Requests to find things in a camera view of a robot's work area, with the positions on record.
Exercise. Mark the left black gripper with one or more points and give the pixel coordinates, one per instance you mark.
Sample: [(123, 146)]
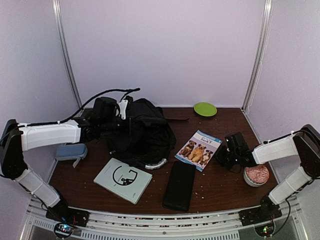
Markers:
[(129, 129)]

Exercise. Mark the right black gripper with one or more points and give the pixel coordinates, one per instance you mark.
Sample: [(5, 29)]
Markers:
[(218, 157)]

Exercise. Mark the dog picture book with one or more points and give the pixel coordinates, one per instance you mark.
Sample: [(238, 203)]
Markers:
[(199, 150)]

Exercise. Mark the black student bag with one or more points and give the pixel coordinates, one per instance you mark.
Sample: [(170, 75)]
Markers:
[(149, 144)]

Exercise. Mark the grey book with G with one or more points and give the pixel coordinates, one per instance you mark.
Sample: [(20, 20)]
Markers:
[(123, 180)]

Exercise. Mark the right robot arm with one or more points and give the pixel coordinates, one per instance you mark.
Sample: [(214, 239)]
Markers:
[(304, 143)]

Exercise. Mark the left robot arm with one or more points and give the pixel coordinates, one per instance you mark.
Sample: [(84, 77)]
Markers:
[(18, 138)]

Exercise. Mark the red patterned white bowl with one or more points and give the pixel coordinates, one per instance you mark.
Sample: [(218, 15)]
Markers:
[(256, 176)]

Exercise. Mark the light blue zipper case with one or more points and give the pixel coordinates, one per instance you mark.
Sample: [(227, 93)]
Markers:
[(72, 152)]

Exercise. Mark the green plate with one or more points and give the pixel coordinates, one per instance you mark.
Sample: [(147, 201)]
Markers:
[(205, 109)]

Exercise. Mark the black flat case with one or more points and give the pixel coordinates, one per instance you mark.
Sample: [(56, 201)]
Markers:
[(178, 192)]

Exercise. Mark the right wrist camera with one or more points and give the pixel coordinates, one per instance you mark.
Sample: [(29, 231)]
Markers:
[(236, 143)]

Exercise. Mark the front aluminium rail base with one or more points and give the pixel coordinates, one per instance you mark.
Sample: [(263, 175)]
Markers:
[(219, 225)]

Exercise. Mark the left aluminium frame post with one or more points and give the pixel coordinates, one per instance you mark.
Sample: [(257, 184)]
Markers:
[(56, 4)]

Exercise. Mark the aluminium frame post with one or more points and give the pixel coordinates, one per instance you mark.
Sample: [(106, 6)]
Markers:
[(261, 47), (56, 4)]

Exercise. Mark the right aluminium frame post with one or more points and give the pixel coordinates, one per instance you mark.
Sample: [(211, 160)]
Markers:
[(261, 47)]

